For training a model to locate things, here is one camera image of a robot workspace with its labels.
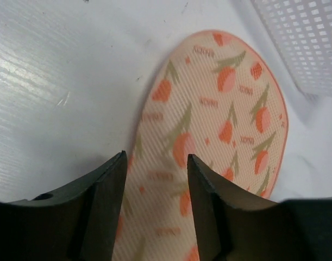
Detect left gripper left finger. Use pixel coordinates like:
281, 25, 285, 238
10, 151, 127, 260

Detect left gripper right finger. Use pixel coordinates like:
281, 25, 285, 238
187, 154, 280, 260

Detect peach floral laundry bag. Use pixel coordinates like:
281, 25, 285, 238
112, 30, 289, 260

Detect white perforated plastic basket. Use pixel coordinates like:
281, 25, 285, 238
252, 0, 332, 97

